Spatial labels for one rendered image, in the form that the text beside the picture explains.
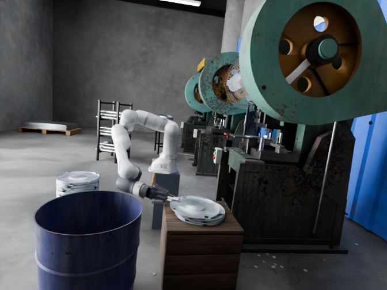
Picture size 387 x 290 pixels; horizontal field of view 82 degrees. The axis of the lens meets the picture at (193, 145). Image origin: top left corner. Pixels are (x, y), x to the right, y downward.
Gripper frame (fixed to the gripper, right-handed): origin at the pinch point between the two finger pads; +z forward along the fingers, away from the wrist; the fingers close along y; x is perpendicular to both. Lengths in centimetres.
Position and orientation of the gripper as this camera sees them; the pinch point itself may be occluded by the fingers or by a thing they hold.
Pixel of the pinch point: (173, 198)
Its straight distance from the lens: 139.2
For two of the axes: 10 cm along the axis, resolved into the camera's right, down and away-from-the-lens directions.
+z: 9.5, 2.1, -2.5
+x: 2.8, -1.3, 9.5
